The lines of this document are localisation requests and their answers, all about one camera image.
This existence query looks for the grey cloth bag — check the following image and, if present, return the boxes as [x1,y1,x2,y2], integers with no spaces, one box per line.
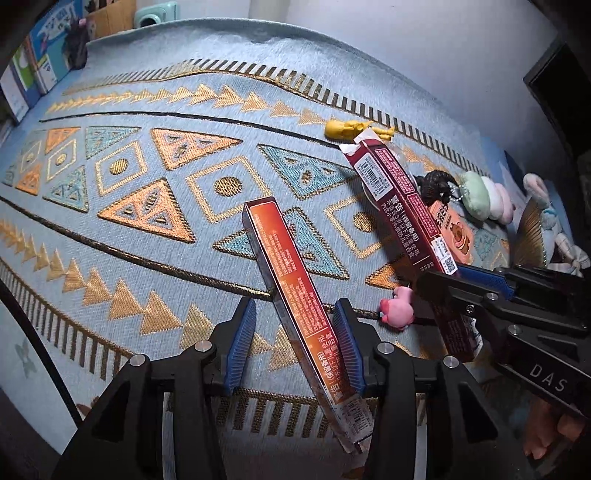
[547,231,591,278]

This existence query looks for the round gold plate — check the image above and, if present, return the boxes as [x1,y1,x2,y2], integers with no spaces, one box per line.
[512,198,555,273]

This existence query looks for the small dango plush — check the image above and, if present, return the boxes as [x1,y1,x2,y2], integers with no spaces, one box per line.
[462,171,515,225]

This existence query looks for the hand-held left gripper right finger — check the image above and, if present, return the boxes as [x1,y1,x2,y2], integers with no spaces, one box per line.
[332,298,527,480]

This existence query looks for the black pencil pouch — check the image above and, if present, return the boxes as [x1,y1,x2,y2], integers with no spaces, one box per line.
[62,17,89,70]

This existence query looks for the patterned blue mat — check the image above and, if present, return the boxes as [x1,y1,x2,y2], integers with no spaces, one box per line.
[0,32,513,462]

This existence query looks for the black cable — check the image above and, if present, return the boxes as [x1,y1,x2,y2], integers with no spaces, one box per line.
[0,279,83,428]

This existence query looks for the wooden pen holder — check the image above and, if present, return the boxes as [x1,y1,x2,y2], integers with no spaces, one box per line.
[85,0,138,38]

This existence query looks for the yellow figurine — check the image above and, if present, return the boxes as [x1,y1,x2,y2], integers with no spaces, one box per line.
[323,119,397,141]

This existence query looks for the green cover workbook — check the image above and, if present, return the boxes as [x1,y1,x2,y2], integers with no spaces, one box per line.
[0,44,37,123]

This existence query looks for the black monitor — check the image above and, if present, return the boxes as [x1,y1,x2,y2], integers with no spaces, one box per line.
[523,34,591,158]

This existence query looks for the blue plush toy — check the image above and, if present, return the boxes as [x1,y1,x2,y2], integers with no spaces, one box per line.
[522,172,578,259]

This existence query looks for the long dark red box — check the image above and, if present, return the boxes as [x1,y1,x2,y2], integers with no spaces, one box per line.
[339,129,485,363]

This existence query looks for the blue card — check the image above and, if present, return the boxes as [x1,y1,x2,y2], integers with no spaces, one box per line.
[503,150,525,185]

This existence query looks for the dark horned figurine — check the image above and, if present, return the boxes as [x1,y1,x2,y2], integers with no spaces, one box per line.
[413,170,458,204]

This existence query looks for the person's right hand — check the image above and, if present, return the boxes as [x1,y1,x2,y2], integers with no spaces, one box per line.
[524,397,591,462]

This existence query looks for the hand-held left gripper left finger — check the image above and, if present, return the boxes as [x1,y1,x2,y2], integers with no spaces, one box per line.
[51,295,258,480]

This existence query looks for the orange card packet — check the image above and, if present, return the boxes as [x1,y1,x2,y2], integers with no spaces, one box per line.
[425,203,474,268]

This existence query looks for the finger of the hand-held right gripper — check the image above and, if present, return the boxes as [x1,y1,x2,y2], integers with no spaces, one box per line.
[418,269,588,366]
[457,264,515,298]

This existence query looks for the long orange red box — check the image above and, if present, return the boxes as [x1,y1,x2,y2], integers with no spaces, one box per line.
[242,196,375,455]

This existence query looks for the small pink figurine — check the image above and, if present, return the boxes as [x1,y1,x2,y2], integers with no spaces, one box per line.
[379,285,419,330]

